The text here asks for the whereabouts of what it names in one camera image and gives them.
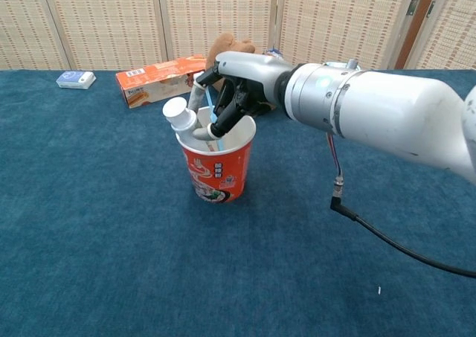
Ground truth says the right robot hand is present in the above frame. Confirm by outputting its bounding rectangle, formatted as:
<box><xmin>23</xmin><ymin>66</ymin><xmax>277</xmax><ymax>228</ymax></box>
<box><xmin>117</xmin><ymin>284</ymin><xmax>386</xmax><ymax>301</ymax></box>
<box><xmin>187</xmin><ymin>51</ymin><xmax>297</xmax><ymax>141</ymax></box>

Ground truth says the light blue toothbrush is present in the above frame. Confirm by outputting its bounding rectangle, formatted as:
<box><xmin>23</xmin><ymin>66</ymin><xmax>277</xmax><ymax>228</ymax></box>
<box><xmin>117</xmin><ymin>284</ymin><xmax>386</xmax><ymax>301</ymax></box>
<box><xmin>203</xmin><ymin>85</ymin><xmax>225</xmax><ymax>153</ymax></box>

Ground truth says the floral white toothpaste tube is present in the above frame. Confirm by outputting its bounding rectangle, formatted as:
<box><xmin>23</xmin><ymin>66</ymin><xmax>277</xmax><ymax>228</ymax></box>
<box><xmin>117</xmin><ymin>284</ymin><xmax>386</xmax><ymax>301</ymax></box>
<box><xmin>161</xmin><ymin>97</ymin><xmax>224</xmax><ymax>154</ymax></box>

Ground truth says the orange paper noodle cup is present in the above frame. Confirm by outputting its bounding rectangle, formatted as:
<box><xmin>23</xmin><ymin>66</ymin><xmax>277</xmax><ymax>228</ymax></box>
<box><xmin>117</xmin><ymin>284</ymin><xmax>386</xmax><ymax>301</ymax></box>
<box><xmin>175</xmin><ymin>105</ymin><xmax>257</xmax><ymax>206</ymax></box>

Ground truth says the brown capybara plush toy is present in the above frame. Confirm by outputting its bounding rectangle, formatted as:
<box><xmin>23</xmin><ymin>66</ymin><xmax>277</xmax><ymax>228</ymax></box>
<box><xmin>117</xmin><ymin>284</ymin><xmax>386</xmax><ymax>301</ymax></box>
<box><xmin>205</xmin><ymin>31</ymin><xmax>278</xmax><ymax>117</ymax></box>

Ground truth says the orange biscuit carton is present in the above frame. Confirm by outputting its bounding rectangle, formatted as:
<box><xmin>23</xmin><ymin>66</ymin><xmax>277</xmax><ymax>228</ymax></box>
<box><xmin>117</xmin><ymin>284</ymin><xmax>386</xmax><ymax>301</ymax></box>
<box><xmin>115</xmin><ymin>55</ymin><xmax>213</xmax><ymax>109</ymax></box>

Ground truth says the woven folding screen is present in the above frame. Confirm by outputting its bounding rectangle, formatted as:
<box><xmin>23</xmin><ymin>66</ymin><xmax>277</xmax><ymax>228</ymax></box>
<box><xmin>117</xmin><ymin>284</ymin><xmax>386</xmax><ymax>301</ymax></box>
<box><xmin>407</xmin><ymin>0</ymin><xmax>476</xmax><ymax>70</ymax></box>
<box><xmin>0</xmin><ymin>0</ymin><xmax>425</xmax><ymax>71</ymax></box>

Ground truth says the small blue white box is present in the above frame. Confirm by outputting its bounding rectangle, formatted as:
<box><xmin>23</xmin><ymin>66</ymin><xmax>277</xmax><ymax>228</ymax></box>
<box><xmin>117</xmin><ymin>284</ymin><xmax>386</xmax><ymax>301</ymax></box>
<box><xmin>55</xmin><ymin>70</ymin><xmax>97</xmax><ymax>90</ymax></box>

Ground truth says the blue table cloth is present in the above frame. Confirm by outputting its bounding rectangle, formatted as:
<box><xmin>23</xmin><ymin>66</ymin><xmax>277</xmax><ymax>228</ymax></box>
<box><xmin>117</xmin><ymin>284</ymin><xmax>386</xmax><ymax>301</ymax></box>
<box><xmin>0</xmin><ymin>68</ymin><xmax>476</xmax><ymax>337</ymax></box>

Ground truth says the brown wooden post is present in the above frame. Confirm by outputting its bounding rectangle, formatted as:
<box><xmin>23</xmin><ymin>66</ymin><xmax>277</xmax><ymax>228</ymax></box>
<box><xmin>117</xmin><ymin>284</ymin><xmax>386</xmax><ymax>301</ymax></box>
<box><xmin>393</xmin><ymin>0</ymin><xmax>442</xmax><ymax>69</ymax></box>

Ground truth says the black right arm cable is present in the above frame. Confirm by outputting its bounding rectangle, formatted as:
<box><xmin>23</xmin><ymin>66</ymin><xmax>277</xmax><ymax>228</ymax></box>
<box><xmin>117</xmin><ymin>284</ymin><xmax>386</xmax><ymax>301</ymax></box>
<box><xmin>326</xmin><ymin>132</ymin><xmax>476</xmax><ymax>278</ymax></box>

